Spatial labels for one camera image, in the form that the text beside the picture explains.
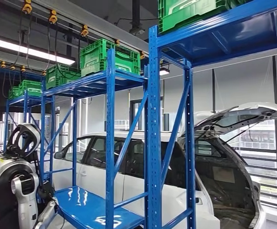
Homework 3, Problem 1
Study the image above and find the blue steel shelf rack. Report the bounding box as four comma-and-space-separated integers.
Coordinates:
3, 89, 56, 187
39, 48, 150, 229
148, 0, 277, 229

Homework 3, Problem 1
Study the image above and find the white car body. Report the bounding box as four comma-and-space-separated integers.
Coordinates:
52, 102, 277, 229

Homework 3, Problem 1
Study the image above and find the grey roller blind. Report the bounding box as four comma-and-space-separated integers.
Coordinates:
215, 58, 274, 110
163, 63, 213, 115

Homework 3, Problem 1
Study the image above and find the ceiling light bar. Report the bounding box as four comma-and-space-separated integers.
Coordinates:
0, 37, 76, 66

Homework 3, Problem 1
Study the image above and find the silver humanoid robot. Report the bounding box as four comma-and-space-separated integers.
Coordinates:
0, 122, 59, 229

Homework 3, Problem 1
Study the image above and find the grey ceiling rail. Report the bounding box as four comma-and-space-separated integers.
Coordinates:
0, 0, 151, 55

